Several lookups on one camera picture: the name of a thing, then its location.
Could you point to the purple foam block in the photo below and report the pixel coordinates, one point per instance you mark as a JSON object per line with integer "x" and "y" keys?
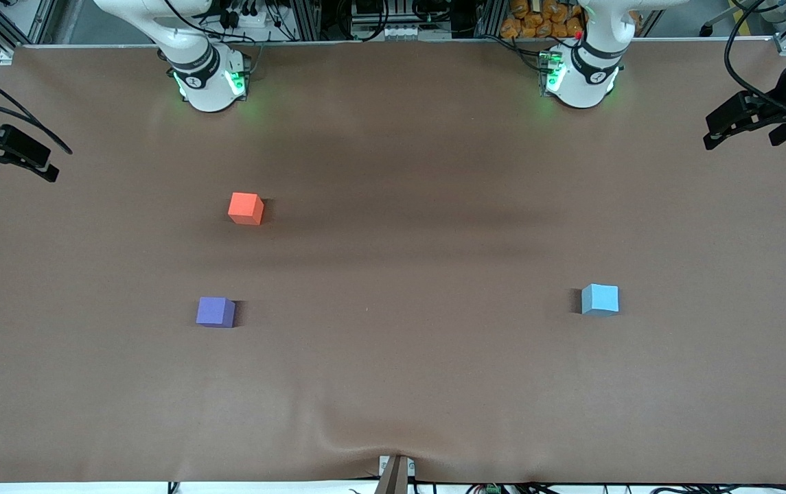
{"x": 214, "y": 312}

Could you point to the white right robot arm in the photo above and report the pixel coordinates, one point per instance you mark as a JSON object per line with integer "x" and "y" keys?
{"x": 204, "y": 92}

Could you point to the bag of orange objects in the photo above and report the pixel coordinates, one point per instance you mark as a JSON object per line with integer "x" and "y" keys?
{"x": 537, "y": 20}

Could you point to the brown camera mount bar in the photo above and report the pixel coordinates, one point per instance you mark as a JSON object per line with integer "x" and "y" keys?
{"x": 392, "y": 480}

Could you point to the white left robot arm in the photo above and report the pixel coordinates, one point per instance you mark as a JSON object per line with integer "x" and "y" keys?
{"x": 581, "y": 86}

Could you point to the white table edge bracket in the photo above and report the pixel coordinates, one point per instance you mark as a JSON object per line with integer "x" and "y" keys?
{"x": 411, "y": 467}

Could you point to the white power strip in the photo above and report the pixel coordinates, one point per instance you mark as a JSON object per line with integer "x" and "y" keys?
{"x": 403, "y": 31}

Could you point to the brown table cover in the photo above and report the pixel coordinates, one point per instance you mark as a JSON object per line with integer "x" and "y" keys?
{"x": 434, "y": 343}

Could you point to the orange foam block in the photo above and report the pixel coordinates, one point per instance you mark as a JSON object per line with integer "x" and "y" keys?
{"x": 245, "y": 208}

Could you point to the light blue foam block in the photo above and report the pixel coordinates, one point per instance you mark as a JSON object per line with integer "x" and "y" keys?
{"x": 599, "y": 300}

